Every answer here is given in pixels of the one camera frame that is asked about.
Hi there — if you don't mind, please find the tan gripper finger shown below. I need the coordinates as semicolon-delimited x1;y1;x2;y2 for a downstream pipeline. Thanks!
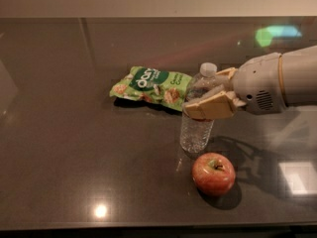
217;67;238;79
182;84;247;120

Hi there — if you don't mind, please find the clear plastic water bottle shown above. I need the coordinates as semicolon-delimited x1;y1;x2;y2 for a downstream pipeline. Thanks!
180;62;217;155

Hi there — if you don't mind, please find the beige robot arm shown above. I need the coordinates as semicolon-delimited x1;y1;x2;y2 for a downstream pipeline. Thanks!
183;46;317;120

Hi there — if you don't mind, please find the red apple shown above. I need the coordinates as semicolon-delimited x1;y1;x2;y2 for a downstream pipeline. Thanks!
191;153;236;197

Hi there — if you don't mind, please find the green snack bag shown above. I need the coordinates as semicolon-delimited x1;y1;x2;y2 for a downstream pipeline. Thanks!
109;66;192;111

